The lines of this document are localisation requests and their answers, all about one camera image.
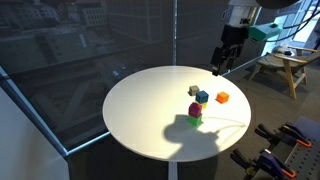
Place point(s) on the white table pedestal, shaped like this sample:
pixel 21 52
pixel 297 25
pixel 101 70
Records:
pixel 172 171

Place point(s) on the vertical window frame bar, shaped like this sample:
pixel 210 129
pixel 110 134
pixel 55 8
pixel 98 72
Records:
pixel 175 33

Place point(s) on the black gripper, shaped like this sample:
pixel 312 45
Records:
pixel 233 35

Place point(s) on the black perforated breadboard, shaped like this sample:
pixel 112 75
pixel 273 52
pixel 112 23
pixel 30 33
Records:
pixel 306 160

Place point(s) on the yellow-green block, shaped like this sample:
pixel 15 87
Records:
pixel 204 105

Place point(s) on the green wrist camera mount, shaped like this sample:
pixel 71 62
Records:
pixel 265 31

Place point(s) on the green block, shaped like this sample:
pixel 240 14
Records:
pixel 194 120

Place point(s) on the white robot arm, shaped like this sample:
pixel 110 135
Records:
pixel 241 15

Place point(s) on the grey slanted window post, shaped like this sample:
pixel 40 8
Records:
pixel 33 111

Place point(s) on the small white black gadget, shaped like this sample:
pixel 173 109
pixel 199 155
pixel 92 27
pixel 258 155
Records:
pixel 286 50

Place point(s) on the grey block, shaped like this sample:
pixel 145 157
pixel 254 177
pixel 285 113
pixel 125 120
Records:
pixel 194 90

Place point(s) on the orange block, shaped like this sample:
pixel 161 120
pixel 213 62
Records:
pixel 222 97

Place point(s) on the pink block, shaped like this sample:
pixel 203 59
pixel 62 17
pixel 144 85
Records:
pixel 195 110

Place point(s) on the wooden chair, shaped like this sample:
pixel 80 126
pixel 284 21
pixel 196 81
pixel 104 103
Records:
pixel 290 65

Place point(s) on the blue block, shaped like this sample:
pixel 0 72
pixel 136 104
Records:
pixel 202 96

